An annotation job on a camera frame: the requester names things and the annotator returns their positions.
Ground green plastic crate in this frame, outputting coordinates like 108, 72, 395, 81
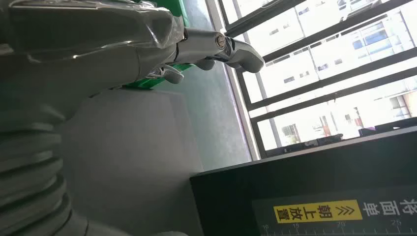
123, 0, 196, 90

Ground black inbound scanner machine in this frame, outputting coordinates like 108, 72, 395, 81
190, 126, 417, 236

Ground black window frame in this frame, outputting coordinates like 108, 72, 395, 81
205, 0, 417, 160

